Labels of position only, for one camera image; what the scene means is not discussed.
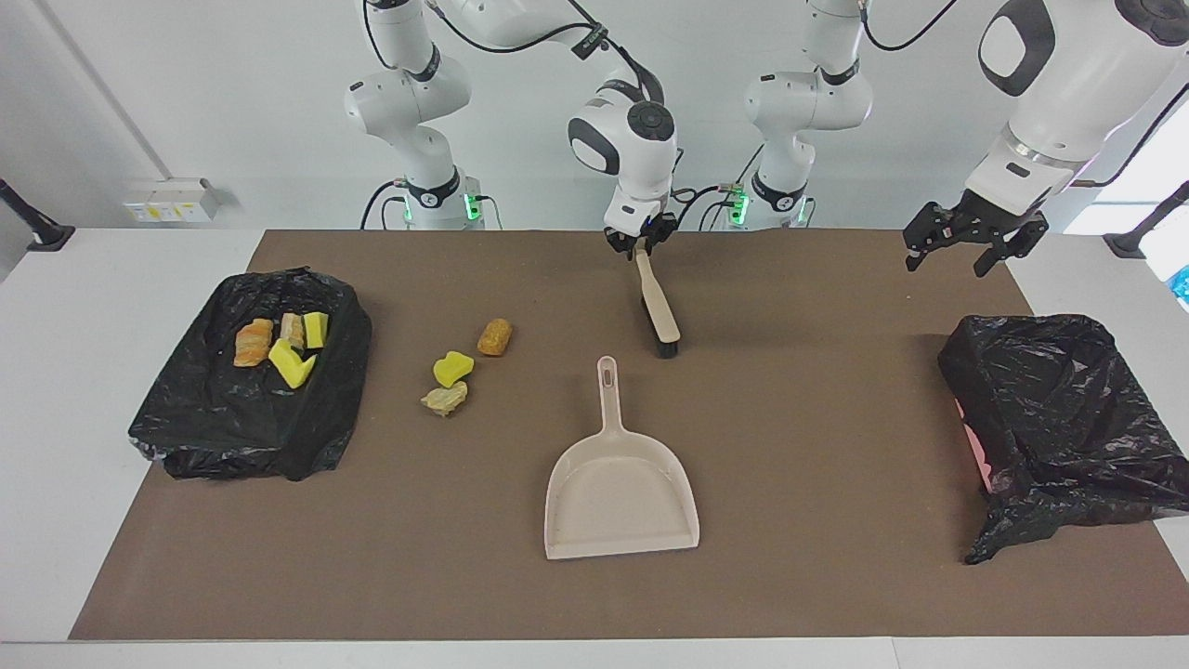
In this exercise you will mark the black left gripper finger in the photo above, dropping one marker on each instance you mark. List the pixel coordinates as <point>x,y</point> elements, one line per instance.
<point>988,260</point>
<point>915,257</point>

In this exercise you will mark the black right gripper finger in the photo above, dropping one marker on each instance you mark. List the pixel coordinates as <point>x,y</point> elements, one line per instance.
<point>663,230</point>
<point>616,242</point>

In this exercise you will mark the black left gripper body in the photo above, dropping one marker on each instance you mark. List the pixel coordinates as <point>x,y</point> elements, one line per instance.
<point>985,218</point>

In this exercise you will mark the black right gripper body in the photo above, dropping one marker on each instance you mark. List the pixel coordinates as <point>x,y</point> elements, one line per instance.
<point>641,234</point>

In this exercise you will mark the beige hand brush black bristles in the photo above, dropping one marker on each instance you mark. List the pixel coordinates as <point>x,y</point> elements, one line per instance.
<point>661,316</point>

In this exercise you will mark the brown cork-like sponge roll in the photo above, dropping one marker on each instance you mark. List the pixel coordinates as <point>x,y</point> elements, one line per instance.
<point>495,336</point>

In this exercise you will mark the pale sponge scrap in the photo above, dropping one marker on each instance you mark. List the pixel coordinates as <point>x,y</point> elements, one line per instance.
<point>445,399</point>

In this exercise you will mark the beige plastic dustpan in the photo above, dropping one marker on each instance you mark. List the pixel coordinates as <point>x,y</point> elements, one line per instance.
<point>618,502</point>

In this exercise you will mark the small yellow sponge wedge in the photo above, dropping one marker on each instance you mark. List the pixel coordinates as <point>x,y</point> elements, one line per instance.
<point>317,331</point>

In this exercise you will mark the pale beige sponge chunk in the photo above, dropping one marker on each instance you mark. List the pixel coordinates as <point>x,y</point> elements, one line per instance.
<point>293,332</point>

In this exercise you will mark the green and yellow sponge piece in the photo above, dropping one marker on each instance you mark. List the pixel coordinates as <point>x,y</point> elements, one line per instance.
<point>290,367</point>

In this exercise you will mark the orange striped sponge piece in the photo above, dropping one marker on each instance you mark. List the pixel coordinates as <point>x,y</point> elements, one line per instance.
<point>253,344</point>

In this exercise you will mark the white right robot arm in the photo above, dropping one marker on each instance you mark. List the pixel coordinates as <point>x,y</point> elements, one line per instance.
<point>641,167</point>

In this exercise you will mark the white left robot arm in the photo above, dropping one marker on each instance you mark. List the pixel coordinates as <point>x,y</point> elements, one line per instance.
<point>1068,93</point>

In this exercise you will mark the pink plastic bin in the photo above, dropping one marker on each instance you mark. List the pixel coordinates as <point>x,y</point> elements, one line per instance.
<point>975,455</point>

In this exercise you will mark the right black garbage bag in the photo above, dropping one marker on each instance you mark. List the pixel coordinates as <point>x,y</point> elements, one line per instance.
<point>1068,418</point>

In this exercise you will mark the black garbage bag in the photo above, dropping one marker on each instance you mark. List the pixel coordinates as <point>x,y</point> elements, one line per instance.
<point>232,427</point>
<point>1068,418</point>

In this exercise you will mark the blue plastic object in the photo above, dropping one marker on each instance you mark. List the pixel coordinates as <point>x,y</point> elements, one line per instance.
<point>1182,283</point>

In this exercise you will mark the large brown table mat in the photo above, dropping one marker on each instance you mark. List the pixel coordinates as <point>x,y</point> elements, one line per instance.
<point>604,604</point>

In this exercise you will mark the left black garbage bag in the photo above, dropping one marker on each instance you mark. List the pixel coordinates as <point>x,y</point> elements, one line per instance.
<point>232,427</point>

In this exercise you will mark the black camera stand foot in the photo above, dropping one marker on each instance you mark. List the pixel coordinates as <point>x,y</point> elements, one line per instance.
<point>1147,223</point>
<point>32,223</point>

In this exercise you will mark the white wall outlet box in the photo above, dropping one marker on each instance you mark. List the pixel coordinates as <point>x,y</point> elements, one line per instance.
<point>172,200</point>

